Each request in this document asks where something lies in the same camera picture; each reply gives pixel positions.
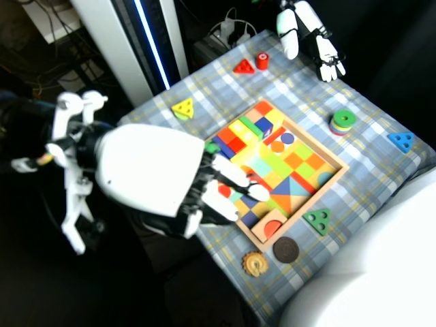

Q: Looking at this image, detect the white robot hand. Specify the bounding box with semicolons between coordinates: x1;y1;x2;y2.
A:
311;32;347;83
94;122;270;239

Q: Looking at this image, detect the red cylinder block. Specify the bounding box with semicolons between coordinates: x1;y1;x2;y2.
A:
255;52;271;71

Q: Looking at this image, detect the yellow triangle ring toy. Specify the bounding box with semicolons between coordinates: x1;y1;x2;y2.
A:
171;97;196;121

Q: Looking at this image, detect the red triangle ring toy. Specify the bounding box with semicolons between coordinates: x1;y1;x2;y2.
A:
232;58;256;75

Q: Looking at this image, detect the blue triangle ring toy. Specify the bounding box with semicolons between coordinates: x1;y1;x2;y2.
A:
387;131;416;153

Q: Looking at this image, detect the wooden block tray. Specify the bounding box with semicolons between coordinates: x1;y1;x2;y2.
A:
203;98;350;253

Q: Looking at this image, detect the green triangle ring toy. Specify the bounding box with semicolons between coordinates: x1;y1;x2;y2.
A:
302;207;332;237

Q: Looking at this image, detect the white power strip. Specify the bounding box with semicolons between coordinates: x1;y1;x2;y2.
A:
209;18;258;47

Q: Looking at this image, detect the white column with blue light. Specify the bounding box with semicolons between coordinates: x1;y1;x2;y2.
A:
69;0;190;108

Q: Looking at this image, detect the tan flower-shaped cookie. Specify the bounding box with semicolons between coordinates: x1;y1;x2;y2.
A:
241;251;270;277

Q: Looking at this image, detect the dark brown round cookie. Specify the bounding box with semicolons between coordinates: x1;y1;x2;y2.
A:
272;236;300;264

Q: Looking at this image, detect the coloured ring stack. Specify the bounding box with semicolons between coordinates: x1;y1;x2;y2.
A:
328;108;358;137

